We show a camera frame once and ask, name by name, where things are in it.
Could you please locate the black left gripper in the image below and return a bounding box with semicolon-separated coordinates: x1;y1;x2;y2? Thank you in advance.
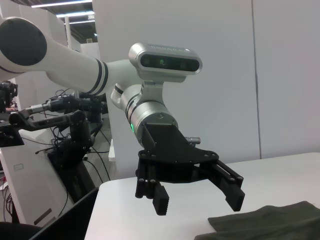
134;122;246;216

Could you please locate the dark green FREE t-shirt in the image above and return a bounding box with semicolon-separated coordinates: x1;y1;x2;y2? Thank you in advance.
194;200;320;240

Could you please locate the black jointed robot arm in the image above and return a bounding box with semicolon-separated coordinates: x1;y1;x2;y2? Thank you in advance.
8;109;88;133

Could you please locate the black equipment stand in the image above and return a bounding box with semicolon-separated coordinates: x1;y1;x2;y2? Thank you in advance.
47;123;111;203

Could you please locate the black flat monitor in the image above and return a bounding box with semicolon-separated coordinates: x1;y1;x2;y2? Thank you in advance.
29;186;100;240

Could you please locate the white cabinet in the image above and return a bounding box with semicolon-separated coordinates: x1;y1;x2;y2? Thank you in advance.
0;129;69;226

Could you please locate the black rounded chair back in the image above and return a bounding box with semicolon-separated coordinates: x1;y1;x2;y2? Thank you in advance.
0;222;42;240

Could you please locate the black mechanical device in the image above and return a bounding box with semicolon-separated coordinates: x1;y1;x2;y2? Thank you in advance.
0;81;20;113

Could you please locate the left gripper connector cable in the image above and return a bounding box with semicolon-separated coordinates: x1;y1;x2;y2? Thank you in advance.
184;136;202;145

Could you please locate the black loose cable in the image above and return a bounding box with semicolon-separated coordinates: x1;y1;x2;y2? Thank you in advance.
83;146;111;183

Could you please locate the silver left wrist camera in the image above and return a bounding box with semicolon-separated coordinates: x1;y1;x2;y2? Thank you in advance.
128;42;203;103

